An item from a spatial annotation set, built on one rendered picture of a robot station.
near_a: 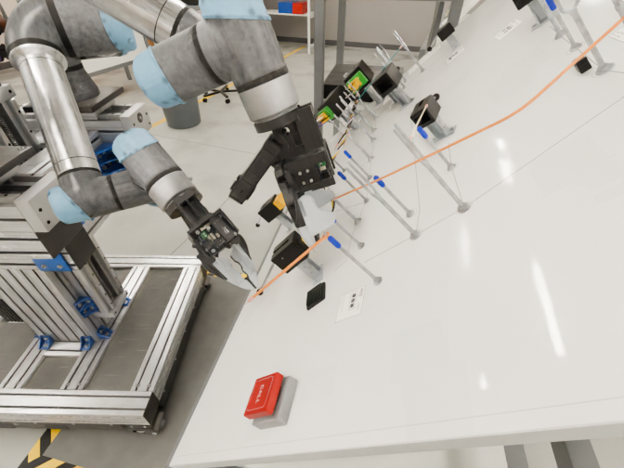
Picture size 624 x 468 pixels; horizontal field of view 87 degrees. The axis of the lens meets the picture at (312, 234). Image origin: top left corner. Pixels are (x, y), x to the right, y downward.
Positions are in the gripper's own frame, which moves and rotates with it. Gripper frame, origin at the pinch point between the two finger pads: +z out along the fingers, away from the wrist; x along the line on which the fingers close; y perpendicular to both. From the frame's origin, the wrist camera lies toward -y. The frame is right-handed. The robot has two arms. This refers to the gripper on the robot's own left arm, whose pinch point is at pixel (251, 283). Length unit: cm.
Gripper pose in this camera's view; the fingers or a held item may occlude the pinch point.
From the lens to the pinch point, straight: 64.6
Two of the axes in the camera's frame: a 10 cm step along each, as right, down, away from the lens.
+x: 7.0, -6.1, 3.7
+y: 2.9, -2.3, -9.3
